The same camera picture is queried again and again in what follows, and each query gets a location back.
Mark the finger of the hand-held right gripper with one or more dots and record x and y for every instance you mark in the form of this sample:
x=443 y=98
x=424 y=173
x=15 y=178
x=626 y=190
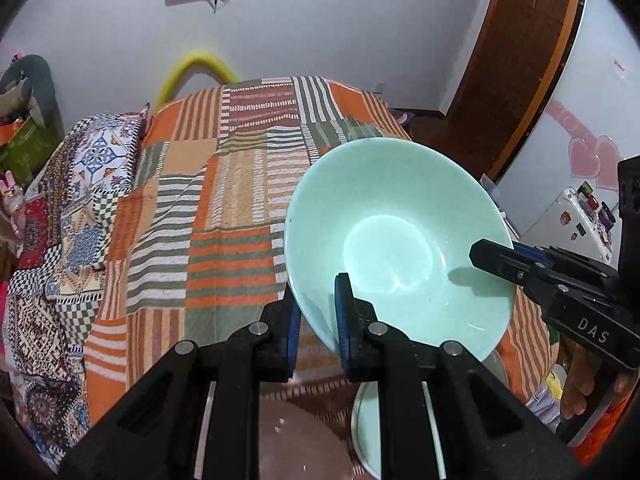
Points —
x=500 y=262
x=532 y=253

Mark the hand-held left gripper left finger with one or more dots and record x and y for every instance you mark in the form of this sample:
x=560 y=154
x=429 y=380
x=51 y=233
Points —
x=291 y=340

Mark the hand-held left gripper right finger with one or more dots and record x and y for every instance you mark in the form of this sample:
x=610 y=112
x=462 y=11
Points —
x=342 y=320

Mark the brown plate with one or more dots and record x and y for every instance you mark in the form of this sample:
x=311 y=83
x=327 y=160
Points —
x=300 y=445

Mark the green plate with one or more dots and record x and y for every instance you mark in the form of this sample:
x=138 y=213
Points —
x=367 y=425

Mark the green bowl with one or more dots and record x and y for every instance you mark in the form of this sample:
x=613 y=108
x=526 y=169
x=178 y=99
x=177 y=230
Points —
x=390 y=200

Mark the person's right hand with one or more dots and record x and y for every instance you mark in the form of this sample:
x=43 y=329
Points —
x=580 y=380

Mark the white mini fridge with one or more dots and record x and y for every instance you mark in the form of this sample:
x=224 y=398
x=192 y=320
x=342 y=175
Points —
x=565 y=225

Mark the cartoon printed bedsheet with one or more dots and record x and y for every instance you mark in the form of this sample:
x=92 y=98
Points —
x=550 y=385

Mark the pink heart sticker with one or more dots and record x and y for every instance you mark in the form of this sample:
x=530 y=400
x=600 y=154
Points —
x=592 y=160

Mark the orange striped patchwork blanket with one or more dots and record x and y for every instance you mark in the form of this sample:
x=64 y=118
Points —
x=225 y=210

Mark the patterned quilt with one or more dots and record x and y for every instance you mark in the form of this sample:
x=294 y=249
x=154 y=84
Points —
x=75 y=240

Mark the yellow hoop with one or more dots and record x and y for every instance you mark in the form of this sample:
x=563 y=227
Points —
x=175 y=77

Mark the pink rabbit toy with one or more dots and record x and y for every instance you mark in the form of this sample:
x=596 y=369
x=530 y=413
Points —
x=11 y=200

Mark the green box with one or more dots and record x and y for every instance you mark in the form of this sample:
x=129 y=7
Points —
x=25 y=146

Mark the grey plush toy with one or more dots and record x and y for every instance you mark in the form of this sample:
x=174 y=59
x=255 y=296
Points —
x=37 y=80

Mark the wooden door frame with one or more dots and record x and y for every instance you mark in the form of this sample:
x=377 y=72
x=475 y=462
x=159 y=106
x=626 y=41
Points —
x=510 y=60

